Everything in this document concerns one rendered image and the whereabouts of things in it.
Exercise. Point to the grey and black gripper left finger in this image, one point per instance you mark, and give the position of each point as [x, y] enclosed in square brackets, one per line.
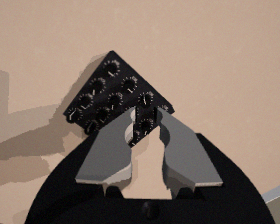
[103, 159]

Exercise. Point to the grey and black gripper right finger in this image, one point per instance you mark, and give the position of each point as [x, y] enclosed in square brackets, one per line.
[191, 160]

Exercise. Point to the black knob box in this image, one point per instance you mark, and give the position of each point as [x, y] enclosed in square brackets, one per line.
[106, 85]

